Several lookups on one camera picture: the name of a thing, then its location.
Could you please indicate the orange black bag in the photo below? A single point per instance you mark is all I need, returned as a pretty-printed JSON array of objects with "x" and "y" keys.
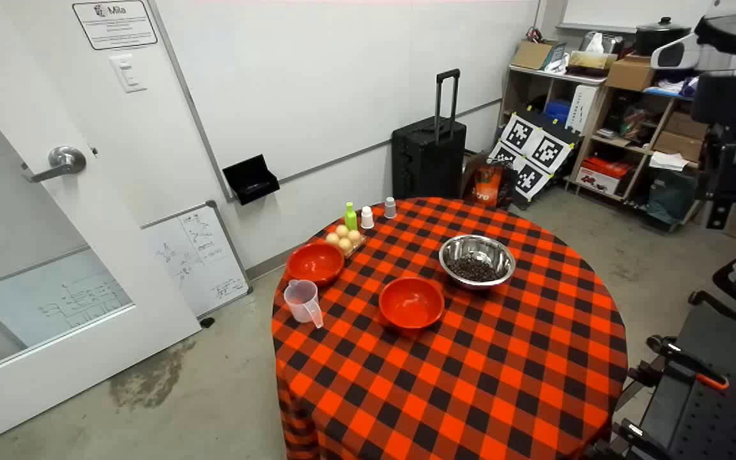
[{"x": 485, "y": 182}]

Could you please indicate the white door with window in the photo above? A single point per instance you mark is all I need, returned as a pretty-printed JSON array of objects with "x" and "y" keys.
[{"x": 112, "y": 256}]

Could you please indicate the red white box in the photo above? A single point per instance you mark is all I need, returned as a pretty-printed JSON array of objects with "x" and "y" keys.
[{"x": 604, "y": 178}]

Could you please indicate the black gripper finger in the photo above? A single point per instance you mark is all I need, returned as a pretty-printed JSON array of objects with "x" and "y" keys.
[{"x": 718, "y": 215}]

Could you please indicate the orange black checkered tablecloth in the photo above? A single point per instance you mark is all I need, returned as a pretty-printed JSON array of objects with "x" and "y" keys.
[{"x": 485, "y": 375}]

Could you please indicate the silver metal bowl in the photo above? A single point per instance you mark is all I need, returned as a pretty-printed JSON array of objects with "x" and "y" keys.
[{"x": 453, "y": 248}]

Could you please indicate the small framed whiteboard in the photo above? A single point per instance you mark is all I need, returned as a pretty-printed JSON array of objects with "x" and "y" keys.
[{"x": 197, "y": 260}]

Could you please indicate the black wall tray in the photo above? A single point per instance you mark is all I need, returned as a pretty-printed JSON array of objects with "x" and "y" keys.
[{"x": 252, "y": 180}]

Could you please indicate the red plastic bowl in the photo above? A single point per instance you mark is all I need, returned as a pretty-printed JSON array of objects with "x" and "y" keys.
[
  {"x": 409, "y": 303},
  {"x": 314, "y": 262}
]

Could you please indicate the black rolling suitcase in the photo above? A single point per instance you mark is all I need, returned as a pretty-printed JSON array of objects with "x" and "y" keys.
[{"x": 427, "y": 161}]

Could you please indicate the brown cardboard box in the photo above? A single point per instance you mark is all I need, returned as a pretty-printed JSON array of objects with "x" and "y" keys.
[
  {"x": 533, "y": 54},
  {"x": 629, "y": 74},
  {"x": 683, "y": 138}
]

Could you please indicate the large wall whiteboard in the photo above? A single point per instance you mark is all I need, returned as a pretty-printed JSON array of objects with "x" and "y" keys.
[{"x": 333, "y": 77}]

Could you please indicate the small white bottle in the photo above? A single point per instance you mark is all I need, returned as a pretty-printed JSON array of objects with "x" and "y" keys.
[{"x": 365, "y": 220}]

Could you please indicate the white paper wall sign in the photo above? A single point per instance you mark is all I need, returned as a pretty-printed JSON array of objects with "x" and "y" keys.
[{"x": 115, "y": 23}]

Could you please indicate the dark green bin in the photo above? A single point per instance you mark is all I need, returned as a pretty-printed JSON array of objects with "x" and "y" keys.
[{"x": 669, "y": 201}]

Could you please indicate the carton of eggs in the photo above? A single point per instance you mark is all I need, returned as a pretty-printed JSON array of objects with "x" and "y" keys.
[{"x": 346, "y": 240}]

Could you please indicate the black white fiducial marker board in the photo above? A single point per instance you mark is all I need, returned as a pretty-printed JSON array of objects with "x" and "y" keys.
[
  {"x": 526, "y": 180},
  {"x": 547, "y": 152},
  {"x": 520, "y": 134},
  {"x": 505, "y": 157}
]

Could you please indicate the small grey bottle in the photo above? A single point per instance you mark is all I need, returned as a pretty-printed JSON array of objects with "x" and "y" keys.
[{"x": 390, "y": 207}]

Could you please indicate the white light switch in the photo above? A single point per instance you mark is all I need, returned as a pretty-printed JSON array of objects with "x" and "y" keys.
[{"x": 128, "y": 74}]

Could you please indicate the small green bottle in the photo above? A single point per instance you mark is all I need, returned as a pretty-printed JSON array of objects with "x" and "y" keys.
[{"x": 351, "y": 217}]

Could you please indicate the clear plastic measuring cup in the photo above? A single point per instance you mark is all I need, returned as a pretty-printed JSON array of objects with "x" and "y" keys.
[{"x": 301, "y": 299}]

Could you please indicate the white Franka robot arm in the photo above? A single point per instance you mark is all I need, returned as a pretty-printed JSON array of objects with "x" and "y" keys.
[{"x": 735, "y": 92}]

